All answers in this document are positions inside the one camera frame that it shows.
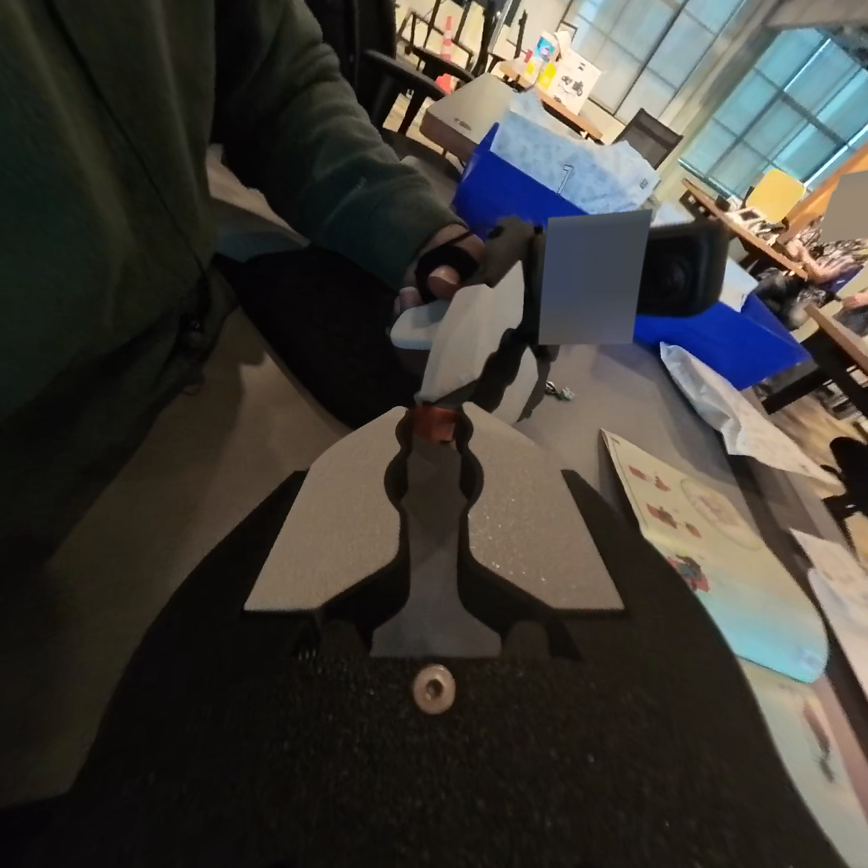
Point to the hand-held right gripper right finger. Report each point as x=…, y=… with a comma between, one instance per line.
x=543, y=543

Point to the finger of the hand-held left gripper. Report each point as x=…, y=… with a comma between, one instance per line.
x=468, y=339
x=526, y=387

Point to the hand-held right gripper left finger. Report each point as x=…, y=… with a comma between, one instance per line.
x=332, y=543

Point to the orange toy brick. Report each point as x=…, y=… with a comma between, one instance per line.
x=434, y=423

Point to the white instruction booklet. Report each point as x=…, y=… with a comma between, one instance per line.
x=733, y=570

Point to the person's left forearm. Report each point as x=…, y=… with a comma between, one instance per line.
x=339, y=149

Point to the person's left hand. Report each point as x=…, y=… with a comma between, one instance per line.
x=441, y=269

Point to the grey cabinet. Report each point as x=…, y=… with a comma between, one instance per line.
x=468, y=115

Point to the wooden table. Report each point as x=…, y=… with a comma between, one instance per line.
x=556, y=102

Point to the grey office chair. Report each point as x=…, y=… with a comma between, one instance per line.
x=651, y=136

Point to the white paper bag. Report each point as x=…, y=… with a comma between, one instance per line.
x=733, y=407

